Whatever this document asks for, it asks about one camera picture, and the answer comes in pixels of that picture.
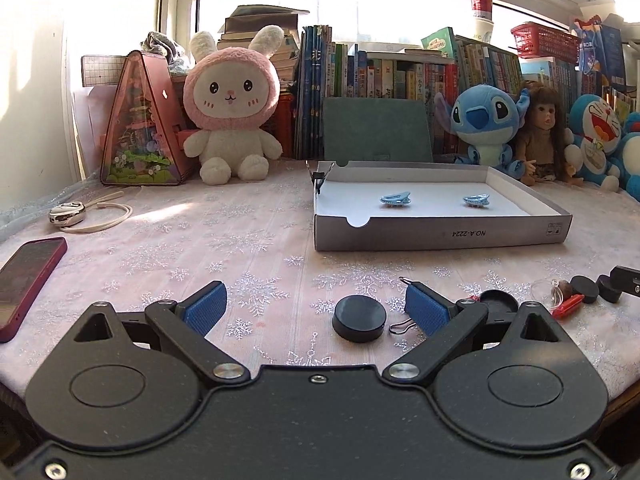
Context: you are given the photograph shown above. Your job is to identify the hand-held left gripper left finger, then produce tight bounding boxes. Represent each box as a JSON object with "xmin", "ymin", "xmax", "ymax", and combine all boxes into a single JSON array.
[{"xmin": 67, "ymin": 280, "xmax": 251, "ymax": 387}]

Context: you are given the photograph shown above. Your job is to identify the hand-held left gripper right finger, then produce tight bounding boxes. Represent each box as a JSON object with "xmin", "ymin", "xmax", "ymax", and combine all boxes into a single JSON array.
[{"xmin": 382, "ymin": 281, "xmax": 566, "ymax": 386}]

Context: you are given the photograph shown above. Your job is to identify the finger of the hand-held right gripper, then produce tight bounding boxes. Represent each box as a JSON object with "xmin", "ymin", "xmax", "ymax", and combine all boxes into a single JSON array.
[{"xmin": 609, "ymin": 265, "xmax": 640, "ymax": 299}]

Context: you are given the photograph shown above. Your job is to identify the black binder clip silver handles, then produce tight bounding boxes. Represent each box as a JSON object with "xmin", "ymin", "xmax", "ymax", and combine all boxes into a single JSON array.
[{"xmin": 389, "ymin": 277, "xmax": 426, "ymax": 335}]

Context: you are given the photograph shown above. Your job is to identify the small black disc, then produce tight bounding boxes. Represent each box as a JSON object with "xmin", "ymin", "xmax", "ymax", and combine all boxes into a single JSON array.
[
  {"xmin": 597, "ymin": 276, "xmax": 623, "ymax": 304},
  {"xmin": 571, "ymin": 276, "xmax": 599, "ymax": 304}
]

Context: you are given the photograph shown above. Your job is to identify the small red plastic piece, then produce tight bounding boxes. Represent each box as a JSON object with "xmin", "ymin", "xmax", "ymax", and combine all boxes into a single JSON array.
[{"xmin": 551, "ymin": 294, "xmax": 585, "ymax": 319}]

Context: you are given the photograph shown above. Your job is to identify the large black round puck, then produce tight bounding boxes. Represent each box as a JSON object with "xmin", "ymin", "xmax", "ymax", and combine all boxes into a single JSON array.
[{"xmin": 332, "ymin": 296, "xmax": 387, "ymax": 344}]

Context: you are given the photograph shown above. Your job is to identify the black round lid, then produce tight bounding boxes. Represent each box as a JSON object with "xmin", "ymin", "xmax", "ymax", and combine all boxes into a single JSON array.
[{"xmin": 479, "ymin": 289, "xmax": 520, "ymax": 317}]

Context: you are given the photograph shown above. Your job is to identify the grey cardboard box tray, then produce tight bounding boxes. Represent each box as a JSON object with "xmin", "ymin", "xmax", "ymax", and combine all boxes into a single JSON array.
[{"xmin": 313, "ymin": 160, "xmax": 574, "ymax": 252}]

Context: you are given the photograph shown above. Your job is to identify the clear suction cup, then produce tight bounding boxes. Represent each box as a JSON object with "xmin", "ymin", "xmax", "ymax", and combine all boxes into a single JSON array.
[{"xmin": 531, "ymin": 279, "xmax": 561, "ymax": 311}]

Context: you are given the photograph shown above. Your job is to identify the pink snowflake tablecloth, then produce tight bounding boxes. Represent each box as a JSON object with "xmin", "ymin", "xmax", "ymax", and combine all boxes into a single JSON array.
[{"xmin": 0, "ymin": 157, "xmax": 640, "ymax": 411}]

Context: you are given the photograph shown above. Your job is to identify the blue robot cat plush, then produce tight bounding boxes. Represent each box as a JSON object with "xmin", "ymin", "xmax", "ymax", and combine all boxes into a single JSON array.
[{"xmin": 565, "ymin": 94, "xmax": 636, "ymax": 192}]

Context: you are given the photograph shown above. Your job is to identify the small black binder clip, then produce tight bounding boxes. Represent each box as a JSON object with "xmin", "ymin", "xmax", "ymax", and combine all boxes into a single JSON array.
[{"xmin": 309, "ymin": 161, "xmax": 337, "ymax": 196}]

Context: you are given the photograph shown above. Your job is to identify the brown haired baby doll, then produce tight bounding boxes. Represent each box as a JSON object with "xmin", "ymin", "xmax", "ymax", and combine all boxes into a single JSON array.
[{"xmin": 510, "ymin": 85, "xmax": 586, "ymax": 187}]

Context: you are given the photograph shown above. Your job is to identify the dark red smartphone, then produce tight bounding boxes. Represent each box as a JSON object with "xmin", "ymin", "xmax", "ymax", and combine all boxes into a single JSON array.
[{"xmin": 0, "ymin": 236, "xmax": 68, "ymax": 344}]

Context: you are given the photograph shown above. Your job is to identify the triangular pink miniature house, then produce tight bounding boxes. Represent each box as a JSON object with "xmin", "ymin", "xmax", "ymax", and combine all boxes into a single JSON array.
[{"xmin": 99, "ymin": 50, "xmax": 197, "ymax": 187}]

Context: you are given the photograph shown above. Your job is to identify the teal green folder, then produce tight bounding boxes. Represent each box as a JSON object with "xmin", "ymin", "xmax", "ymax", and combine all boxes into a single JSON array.
[{"xmin": 322, "ymin": 97, "xmax": 434, "ymax": 163}]

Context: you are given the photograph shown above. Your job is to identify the blue alien plush toy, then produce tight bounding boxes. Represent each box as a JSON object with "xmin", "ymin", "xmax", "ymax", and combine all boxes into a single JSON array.
[{"xmin": 434, "ymin": 84, "xmax": 531, "ymax": 177}]

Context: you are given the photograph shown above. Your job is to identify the pink hooded bunny plush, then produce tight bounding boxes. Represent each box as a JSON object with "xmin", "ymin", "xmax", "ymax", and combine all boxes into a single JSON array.
[{"xmin": 182, "ymin": 25, "xmax": 285, "ymax": 187}]

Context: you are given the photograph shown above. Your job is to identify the pink paper sheet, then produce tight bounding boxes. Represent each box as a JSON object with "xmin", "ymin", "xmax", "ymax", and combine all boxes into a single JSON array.
[{"xmin": 72, "ymin": 85, "xmax": 118, "ymax": 181}]

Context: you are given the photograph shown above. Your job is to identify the blue printed bag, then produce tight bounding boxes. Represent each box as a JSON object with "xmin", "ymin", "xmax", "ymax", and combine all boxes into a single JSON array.
[{"xmin": 570, "ymin": 15, "xmax": 627, "ymax": 92}]

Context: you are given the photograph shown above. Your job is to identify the row of colourful upright books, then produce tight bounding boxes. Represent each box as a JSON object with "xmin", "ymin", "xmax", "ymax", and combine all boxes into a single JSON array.
[{"xmin": 330, "ymin": 35, "xmax": 583, "ymax": 158}]

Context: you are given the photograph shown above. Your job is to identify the row of thin blue books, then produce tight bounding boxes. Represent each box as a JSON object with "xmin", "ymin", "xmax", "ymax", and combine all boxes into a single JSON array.
[{"xmin": 294, "ymin": 24, "xmax": 333, "ymax": 160}]

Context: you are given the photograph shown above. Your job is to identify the red plastic basket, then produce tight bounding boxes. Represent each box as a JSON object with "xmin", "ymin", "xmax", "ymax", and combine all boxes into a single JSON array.
[{"xmin": 510, "ymin": 22, "xmax": 582, "ymax": 65}]

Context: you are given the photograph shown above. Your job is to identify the grid pattern board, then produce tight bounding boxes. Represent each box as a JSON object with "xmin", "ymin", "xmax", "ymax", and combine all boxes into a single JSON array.
[{"xmin": 81, "ymin": 54, "xmax": 126, "ymax": 88}]

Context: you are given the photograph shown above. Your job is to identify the grey cloth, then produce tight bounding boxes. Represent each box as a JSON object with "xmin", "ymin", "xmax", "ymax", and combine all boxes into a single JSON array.
[{"xmin": 140, "ymin": 31, "xmax": 193, "ymax": 68}]

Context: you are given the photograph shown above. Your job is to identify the green cover book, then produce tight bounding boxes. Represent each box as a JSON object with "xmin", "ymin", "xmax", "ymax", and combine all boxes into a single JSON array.
[{"xmin": 421, "ymin": 27, "xmax": 458, "ymax": 58}]

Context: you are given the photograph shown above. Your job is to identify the white paper cup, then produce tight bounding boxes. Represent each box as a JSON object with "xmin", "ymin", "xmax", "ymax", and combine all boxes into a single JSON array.
[{"xmin": 472, "ymin": 17, "xmax": 496, "ymax": 46}]

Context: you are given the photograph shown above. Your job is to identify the stack of flat books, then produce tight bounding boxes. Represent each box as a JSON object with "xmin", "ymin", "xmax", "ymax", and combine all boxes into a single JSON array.
[{"xmin": 217, "ymin": 5, "xmax": 311, "ymax": 92}]

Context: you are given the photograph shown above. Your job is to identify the white key fob with lanyard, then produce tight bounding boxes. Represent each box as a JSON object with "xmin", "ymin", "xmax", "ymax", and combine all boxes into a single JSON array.
[{"xmin": 48, "ymin": 190, "xmax": 133, "ymax": 234}]

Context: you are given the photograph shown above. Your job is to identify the white window frame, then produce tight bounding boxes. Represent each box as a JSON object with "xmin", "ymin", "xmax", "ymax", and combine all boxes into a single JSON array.
[{"xmin": 75, "ymin": 0, "xmax": 640, "ymax": 61}]

